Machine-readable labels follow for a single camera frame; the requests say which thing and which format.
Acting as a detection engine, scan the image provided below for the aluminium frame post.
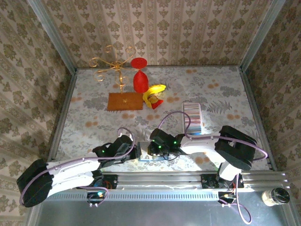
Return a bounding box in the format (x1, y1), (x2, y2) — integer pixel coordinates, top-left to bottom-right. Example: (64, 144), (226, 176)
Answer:
(239, 0), (289, 71)
(26, 0), (78, 73)

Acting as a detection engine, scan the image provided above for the floral tablecloth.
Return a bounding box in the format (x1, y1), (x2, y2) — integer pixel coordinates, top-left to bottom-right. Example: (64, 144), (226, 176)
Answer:
(48, 65), (271, 172)

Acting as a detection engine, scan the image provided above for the yellow toy banana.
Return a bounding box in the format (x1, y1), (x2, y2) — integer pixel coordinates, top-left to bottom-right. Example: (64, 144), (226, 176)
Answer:
(143, 84), (167, 108)

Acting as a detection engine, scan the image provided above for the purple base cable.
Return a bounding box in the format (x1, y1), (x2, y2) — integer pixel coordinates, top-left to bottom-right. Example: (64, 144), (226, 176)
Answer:
(79, 185), (110, 208)
(218, 173), (253, 224)

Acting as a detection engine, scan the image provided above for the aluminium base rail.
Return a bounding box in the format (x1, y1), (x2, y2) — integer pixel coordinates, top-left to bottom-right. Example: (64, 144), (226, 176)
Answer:
(75, 171), (289, 192)

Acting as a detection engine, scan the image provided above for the blue card holder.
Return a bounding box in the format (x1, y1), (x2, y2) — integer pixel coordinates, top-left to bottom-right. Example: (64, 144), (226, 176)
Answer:
(137, 142), (166, 162)

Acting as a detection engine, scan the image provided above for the red toy fruit piece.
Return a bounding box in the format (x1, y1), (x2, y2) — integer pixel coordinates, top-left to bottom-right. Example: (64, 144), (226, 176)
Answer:
(150, 95), (165, 110)

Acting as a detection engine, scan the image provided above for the striped white box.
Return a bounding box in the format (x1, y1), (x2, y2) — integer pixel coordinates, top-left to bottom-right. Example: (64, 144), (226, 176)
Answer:
(184, 103), (203, 132)

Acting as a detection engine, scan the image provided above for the glass jar, black lid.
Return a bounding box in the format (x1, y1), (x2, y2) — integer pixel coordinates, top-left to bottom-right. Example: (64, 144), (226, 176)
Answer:
(261, 187), (291, 207)

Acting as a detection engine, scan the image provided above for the red wine glass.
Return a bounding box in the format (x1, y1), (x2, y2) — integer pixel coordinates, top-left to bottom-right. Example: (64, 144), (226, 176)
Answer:
(130, 57), (150, 94)

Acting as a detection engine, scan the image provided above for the slotted metal cable duct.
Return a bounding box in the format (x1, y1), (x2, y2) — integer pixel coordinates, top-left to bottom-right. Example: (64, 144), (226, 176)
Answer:
(48, 189), (219, 201)

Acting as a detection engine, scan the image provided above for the black controller box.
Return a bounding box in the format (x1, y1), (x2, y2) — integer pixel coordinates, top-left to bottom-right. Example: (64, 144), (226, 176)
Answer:
(87, 192), (105, 204)

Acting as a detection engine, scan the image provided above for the aluminium side rail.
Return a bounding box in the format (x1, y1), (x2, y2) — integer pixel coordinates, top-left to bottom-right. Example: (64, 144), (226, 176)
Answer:
(47, 68), (78, 163)
(239, 67), (277, 171)

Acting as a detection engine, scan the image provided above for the gold wire stand, wooden base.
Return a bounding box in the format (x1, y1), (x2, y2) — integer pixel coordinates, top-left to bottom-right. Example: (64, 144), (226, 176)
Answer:
(88, 45), (144, 112)

